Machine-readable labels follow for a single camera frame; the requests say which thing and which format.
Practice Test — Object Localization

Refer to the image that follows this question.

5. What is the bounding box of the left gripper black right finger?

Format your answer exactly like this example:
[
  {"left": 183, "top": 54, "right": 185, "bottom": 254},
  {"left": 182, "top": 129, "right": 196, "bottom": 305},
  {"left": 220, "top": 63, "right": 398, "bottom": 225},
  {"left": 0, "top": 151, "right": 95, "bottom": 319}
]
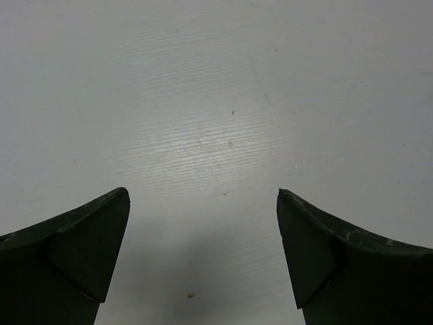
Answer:
[{"left": 277, "top": 190, "right": 432, "bottom": 324}]

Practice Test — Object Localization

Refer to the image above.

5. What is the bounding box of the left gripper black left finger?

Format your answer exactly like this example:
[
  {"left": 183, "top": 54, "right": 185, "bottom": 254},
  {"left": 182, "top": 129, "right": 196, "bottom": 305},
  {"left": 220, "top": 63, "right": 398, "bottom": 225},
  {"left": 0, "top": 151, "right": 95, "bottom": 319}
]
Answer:
[{"left": 1, "top": 187, "right": 130, "bottom": 324}]

